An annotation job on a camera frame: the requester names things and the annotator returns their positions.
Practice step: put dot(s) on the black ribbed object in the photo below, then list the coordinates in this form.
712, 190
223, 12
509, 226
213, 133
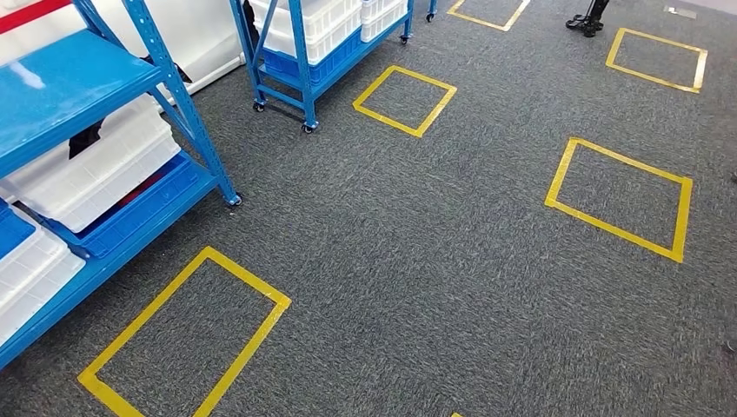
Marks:
85, 141

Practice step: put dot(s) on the blue metal shelf rack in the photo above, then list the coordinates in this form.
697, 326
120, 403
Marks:
69, 86
302, 75

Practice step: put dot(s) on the grey floor outlet cover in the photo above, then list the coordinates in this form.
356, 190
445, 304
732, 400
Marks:
680, 11

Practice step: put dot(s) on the white plastic bin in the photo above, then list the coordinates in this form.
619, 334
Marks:
383, 17
328, 23

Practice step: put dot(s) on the white plastic tray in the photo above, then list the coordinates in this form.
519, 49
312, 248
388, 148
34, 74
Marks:
34, 270
98, 172

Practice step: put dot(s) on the white car with red stripe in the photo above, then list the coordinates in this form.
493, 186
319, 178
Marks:
190, 34

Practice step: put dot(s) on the small red item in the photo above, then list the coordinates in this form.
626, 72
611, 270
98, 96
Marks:
141, 189

